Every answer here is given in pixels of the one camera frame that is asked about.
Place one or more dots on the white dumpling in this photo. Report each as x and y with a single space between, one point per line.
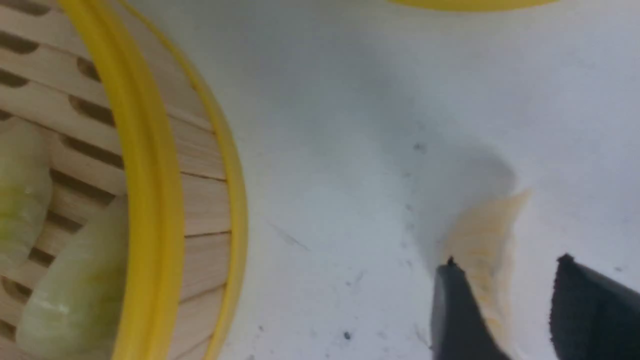
482 243

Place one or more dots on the woven bamboo steamer lid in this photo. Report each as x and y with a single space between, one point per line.
473 5

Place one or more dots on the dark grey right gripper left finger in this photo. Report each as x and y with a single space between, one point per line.
457 328

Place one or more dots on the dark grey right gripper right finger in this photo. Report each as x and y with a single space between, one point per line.
592 316

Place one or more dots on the pale green dumpling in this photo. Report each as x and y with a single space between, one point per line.
74 311
26 190

